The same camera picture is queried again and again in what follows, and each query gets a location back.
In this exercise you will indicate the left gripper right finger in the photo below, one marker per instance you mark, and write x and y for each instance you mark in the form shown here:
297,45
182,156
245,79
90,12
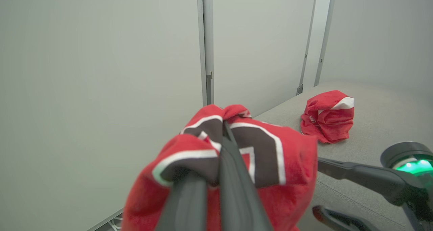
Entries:
236,197

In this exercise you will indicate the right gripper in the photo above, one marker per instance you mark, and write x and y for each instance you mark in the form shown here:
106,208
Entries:
419,156

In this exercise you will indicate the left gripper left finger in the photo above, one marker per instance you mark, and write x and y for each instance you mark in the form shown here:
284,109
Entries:
186,207

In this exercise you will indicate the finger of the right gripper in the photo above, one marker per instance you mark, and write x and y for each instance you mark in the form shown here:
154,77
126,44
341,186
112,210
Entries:
338,222

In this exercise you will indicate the red jersey with black numbers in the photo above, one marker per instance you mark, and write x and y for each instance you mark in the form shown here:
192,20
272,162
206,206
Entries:
287,163

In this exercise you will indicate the red shorts with white stripe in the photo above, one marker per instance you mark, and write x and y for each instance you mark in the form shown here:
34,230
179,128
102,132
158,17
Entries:
329,122

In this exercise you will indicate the grey fabric sofa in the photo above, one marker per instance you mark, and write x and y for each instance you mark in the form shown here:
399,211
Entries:
372,129

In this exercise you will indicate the large white partition panel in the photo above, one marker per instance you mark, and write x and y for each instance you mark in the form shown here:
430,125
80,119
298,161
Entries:
84,89

